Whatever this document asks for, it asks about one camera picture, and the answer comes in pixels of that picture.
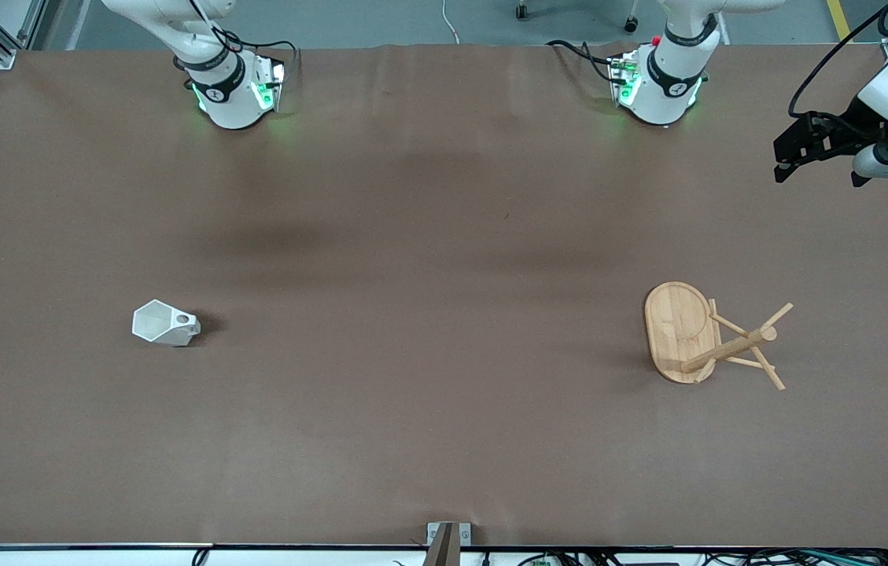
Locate white faceted cup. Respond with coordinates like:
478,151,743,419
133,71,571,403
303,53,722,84
131,299,201,347

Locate wooden cup rack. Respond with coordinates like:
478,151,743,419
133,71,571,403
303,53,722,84
643,281,794,391

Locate yellow floor tape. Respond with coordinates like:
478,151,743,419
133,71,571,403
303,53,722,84
826,0,853,42

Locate brown table cover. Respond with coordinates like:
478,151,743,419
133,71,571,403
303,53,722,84
0,43,888,549

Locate black left arm wrist cable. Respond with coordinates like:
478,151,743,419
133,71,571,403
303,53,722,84
788,0,888,119

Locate black left arm base cable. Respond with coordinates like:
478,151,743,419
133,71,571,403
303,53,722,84
545,39,619,84

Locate black arm base cable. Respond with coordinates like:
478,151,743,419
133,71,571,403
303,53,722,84
545,39,619,84
173,0,300,75

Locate black right arm base cable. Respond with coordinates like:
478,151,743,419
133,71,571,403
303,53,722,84
173,0,300,75

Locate teal cable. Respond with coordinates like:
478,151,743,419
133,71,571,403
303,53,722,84
801,550,888,564

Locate tangled black cables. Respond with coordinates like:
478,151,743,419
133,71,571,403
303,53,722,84
558,548,888,566

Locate metal table edge bracket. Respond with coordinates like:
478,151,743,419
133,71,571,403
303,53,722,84
426,522,473,547

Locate dark camera mount pole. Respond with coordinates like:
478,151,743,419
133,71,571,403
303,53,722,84
422,525,460,566

